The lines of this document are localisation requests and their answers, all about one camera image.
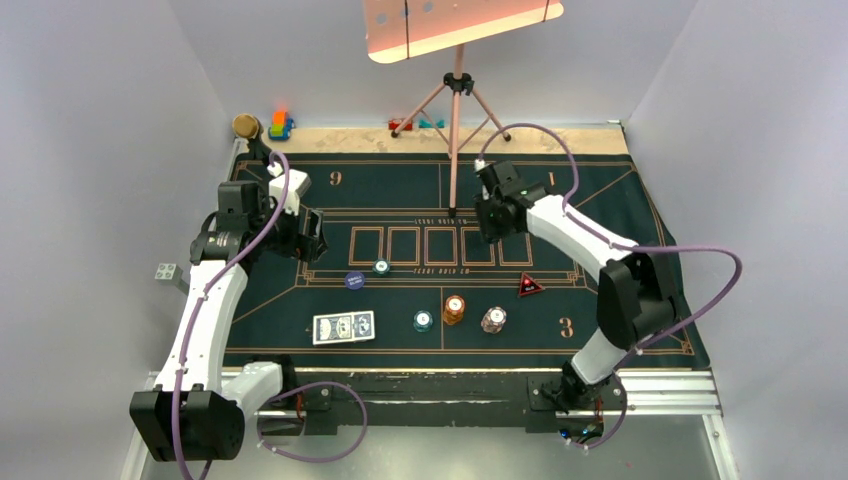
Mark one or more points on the gold round knob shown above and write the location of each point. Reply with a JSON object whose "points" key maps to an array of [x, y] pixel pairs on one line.
{"points": [[246, 126]]}

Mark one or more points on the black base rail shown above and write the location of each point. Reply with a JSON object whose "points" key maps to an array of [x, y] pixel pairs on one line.
{"points": [[485, 398]]}

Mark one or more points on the blue small blind button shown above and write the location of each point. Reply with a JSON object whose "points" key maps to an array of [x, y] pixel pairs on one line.
{"points": [[354, 280]]}

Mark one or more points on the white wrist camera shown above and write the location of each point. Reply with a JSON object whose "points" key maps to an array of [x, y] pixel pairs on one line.
{"points": [[480, 167], [288, 187]]}

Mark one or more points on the red toy block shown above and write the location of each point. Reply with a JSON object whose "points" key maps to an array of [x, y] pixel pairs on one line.
{"points": [[396, 123]]}

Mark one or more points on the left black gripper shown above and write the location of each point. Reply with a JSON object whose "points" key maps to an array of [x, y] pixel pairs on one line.
{"points": [[300, 245]]}

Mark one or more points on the dark green poker mat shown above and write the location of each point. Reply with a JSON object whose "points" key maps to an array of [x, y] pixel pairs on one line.
{"points": [[394, 207]]}

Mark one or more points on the pink music stand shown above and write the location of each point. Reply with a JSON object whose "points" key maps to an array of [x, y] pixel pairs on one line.
{"points": [[401, 30]]}

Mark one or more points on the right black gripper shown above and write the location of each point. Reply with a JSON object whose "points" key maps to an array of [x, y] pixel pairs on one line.
{"points": [[488, 230]]}

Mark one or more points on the pink poker chip stack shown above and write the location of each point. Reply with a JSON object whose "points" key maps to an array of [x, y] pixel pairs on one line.
{"points": [[493, 320]]}

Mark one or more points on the green poker chip stack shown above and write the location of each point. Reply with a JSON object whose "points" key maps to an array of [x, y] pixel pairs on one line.
{"points": [[423, 321]]}

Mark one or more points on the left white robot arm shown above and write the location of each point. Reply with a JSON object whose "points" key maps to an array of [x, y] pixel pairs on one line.
{"points": [[190, 413]]}

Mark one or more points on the blue playing card deck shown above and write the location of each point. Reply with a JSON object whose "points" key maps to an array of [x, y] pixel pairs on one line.
{"points": [[346, 327]]}

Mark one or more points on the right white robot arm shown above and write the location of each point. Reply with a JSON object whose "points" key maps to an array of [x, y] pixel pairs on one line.
{"points": [[636, 292]]}

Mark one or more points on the red triangular dealer button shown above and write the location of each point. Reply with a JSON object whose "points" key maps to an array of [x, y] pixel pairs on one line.
{"points": [[528, 285]]}

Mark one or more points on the colourful toy block stack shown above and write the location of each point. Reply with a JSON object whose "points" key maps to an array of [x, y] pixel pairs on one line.
{"points": [[281, 126]]}

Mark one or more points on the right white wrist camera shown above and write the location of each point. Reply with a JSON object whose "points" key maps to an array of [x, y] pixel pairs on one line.
{"points": [[480, 167]]}

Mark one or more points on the orange poker chip stack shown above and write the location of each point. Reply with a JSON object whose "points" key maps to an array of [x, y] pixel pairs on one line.
{"points": [[453, 311]]}

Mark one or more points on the teal toy block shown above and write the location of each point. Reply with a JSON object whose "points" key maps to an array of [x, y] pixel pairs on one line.
{"points": [[426, 124]]}

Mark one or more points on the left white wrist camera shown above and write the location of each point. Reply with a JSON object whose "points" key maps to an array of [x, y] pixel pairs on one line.
{"points": [[288, 187]]}

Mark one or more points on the grey lego block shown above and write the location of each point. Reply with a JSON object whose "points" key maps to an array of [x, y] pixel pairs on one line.
{"points": [[171, 274]]}

